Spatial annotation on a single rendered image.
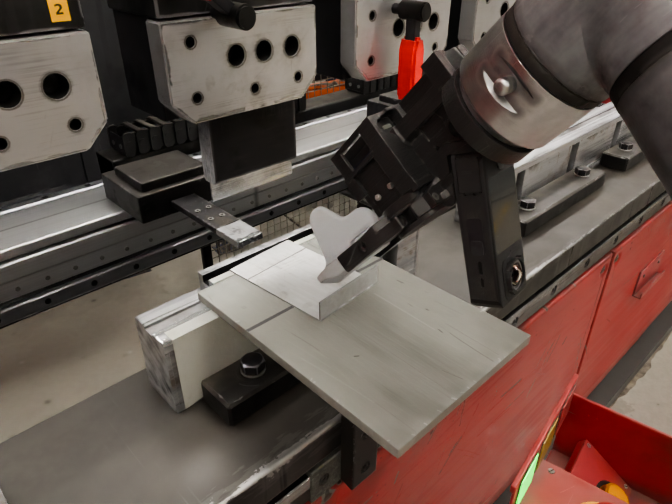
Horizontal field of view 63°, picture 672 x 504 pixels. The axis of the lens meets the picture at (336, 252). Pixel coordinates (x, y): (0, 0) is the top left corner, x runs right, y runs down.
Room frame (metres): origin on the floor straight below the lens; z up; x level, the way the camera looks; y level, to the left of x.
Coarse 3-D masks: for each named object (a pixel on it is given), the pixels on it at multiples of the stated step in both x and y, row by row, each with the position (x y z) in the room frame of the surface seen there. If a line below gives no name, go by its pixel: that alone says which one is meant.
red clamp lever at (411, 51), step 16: (400, 16) 0.58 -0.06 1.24; (416, 16) 0.56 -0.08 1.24; (416, 32) 0.57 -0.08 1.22; (400, 48) 0.58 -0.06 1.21; (416, 48) 0.56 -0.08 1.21; (400, 64) 0.57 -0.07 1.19; (416, 64) 0.56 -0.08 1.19; (400, 80) 0.57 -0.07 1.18; (416, 80) 0.57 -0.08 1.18; (400, 96) 0.57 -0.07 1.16
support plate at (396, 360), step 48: (240, 288) 0.45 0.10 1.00; (384, 288) 0.45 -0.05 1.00; (432, 288) 0.45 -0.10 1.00; (288, 336) 0.38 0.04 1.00; (336, 336) 0.38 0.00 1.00; (384, 336) 0.38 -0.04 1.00; (432, 336) 0.38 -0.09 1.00; (480, 336) 0.38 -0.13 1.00; (528, 336) 0.38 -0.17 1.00; (336, 384) 0.32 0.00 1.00; (384, 384) 0.32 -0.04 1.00; (432, 384) 0.32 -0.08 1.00; (480, 384) 0.32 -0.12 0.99; (384, 432) 0.27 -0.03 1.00
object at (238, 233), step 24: (120, 168) 0.68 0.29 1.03; (144, 168) 0.68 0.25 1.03; (168, 168) 0.68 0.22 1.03; (192, 168) 0.68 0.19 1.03; (120, 192) 0.65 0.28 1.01; (144, 192) 0.63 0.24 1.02; (168, 192) 0.64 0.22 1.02; (192, 192) 0.66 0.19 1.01; (144, 216) 0.62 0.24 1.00; (192, 216) 0.60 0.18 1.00; (216, 216) 0.60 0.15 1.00; (240, 240) 0.54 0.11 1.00
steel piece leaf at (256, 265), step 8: (288, 240) 0.54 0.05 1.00; (272, 248) 0.53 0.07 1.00; (280, 248) 0.53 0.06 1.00; (288, 248) 0.53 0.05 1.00; (296, 248) 0.53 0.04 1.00; (304, 248) 0.53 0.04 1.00; (256, 256) 0.51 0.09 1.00; (264, 256) 0.51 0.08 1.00; (272, 256) 0.51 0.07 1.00; (280, 256) 0.51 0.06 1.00; (288, 256) 0.51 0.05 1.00; (240, 264) 0.49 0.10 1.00; (248, 264) 0.49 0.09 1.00; (256, 264) 0.49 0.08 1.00; (264, 264) 0.49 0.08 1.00; (272, 264) 0.49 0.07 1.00; (240, 272) 0.48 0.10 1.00; (248, 272) 0.48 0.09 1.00; (256, 272) 0.48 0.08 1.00
